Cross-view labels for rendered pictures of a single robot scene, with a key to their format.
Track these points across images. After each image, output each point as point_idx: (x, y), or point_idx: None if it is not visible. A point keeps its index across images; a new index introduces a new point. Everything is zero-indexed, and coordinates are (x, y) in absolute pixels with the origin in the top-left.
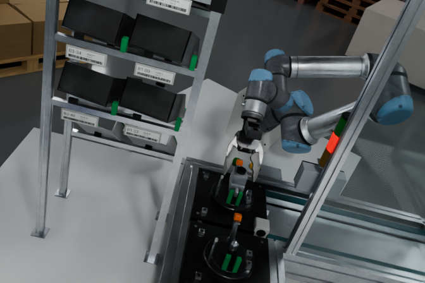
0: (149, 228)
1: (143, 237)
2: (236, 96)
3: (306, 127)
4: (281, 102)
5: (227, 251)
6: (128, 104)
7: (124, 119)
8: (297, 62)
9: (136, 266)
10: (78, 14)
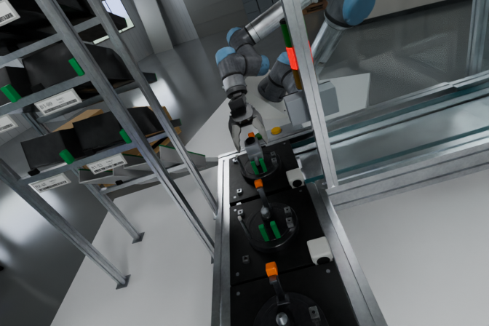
0: (210, 229)
1: None
2: None
3: None
4: (256, 65)
5: (263, 220)
6: (88, 145)
7: (82, 161)
8: (252, 26)
9: (205, 271)
10: None
